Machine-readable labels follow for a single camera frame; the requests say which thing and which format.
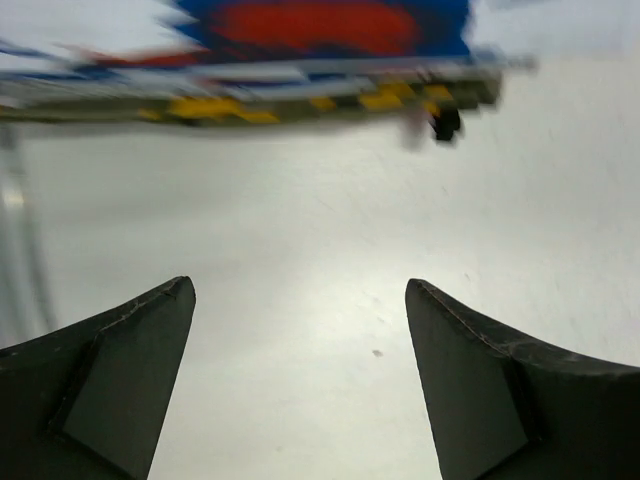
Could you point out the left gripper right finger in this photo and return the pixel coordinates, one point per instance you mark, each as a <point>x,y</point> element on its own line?
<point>505,405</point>

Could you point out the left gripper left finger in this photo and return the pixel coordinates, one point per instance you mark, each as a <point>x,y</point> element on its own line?
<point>89,401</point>

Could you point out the blue white patterned trousers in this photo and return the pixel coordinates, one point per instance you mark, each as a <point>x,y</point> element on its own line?
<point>230,40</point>

